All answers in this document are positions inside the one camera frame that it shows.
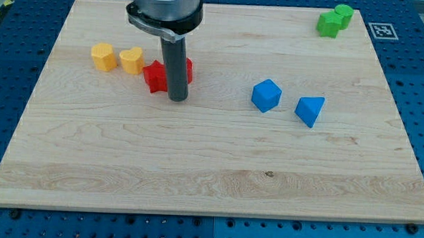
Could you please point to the green star block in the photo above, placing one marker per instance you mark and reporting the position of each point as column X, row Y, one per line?
column 329, row 24

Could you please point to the red circle block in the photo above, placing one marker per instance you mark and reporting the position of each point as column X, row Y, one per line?
column 189, row 67

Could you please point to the green circle block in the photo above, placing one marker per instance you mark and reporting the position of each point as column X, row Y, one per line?
column 346, row 12

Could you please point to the white fiducial marker tag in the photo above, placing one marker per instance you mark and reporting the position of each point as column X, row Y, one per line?
column 381, row 30

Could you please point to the blue cube block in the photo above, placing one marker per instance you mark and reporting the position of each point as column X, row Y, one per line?
column 266, row 95

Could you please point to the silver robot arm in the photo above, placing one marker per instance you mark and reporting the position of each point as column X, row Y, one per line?
column 171, row 21

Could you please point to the yellow heart block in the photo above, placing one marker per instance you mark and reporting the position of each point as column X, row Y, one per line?
column 132, row 60

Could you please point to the red star block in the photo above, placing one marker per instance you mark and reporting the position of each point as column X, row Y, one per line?
column 155, row 77

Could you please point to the blue triangle block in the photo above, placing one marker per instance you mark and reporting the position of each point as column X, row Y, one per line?
column 308, row 109

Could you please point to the wooden board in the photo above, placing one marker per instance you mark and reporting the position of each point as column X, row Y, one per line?
column 92, row 141

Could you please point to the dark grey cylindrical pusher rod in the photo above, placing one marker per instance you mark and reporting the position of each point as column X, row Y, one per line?
column 174, row 60

